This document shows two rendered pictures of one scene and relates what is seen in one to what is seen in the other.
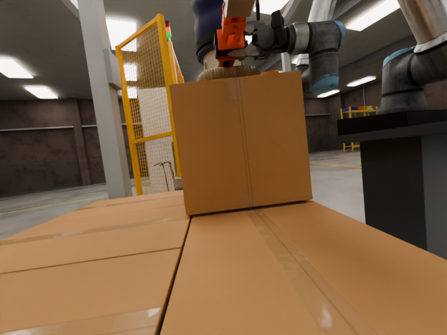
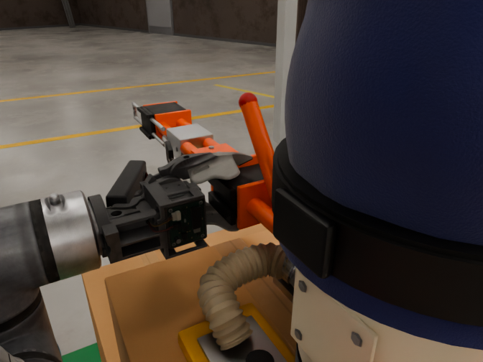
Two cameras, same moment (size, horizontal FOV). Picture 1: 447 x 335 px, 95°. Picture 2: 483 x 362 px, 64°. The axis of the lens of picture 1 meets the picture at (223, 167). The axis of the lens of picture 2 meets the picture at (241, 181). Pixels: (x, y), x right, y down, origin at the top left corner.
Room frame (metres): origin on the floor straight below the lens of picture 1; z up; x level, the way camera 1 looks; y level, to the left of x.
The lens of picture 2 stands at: (1.11, -0.28, 1.32)
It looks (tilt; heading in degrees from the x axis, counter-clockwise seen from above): 26 degrees down; 154
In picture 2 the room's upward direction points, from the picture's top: straight up
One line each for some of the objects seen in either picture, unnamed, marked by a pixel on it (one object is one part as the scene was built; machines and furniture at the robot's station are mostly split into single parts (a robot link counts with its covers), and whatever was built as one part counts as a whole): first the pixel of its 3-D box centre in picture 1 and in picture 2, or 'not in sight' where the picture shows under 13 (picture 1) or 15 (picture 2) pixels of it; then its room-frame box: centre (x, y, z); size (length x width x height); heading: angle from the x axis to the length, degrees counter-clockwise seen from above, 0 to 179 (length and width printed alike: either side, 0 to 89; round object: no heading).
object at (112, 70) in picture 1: (113, 70); not in sight; (1.98, 0.92, 1.62); 0.20 x 0.05 x 0.30; 3
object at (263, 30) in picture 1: (271, 42); (149, 216); (0.71, -0.21, 1.08); 0.12 x 0.09 x 0.08; 93
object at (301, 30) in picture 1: (295, 38); (74, 230); (0.71, -0.29, 1.08); 0.09 x 0.05 x 0.10; 3
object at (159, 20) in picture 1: (150, 132); not in sight; (2.25, 0.74, 1.05); 0.87 x 0.10 x 2.10; 55
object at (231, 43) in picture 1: (229, 45); (251, 188); (0.70, -0.07, 1.08); 0.10 x 0.08 x 0.06; 94
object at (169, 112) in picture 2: not in sight; (167, 119); (0.35, -0.08, 1.08); 0.08 x 0.07 x 0.05; 4
